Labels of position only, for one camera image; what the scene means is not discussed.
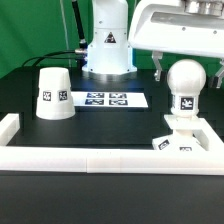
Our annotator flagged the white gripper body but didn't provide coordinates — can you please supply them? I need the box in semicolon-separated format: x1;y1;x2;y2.
128;0;224;58

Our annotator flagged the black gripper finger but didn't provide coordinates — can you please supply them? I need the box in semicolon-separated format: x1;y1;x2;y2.
209;59;224;88
152;51;163;81

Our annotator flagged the white lamp bulb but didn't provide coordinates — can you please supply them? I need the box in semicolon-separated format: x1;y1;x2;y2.
167;59;206;117

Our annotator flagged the white lamp base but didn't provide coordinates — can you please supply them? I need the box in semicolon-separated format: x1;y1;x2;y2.
152;115;204;152

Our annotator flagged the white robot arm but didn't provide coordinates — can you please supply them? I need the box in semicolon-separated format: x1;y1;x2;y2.
84;0;224;88

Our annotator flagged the white lamp shade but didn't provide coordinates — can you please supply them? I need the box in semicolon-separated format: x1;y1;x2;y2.
36;67;75;120

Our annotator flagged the white fiducial marker sheet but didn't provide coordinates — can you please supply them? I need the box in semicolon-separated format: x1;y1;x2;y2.
72;91;148;108

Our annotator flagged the black cable with connector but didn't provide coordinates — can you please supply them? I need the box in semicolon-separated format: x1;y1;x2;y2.
21;48;88;68

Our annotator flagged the white U-shaped border frame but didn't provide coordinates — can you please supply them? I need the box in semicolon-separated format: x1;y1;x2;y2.
0;113;224;175

